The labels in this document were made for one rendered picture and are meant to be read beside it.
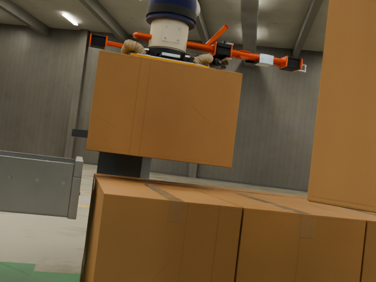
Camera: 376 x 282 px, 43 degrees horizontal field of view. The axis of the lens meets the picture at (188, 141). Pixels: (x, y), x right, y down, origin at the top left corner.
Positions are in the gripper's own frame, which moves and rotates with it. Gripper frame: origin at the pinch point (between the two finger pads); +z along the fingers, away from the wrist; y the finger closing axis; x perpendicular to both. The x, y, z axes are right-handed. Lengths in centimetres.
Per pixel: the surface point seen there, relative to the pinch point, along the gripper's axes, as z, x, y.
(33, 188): 36, 74, 68
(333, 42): 145, 26, 31
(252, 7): -856, -295, -325
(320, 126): 144, 26, 44
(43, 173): 35, 72, 63
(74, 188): 36, 61, 67
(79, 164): 35, 60, 58
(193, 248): 80, 26, 76
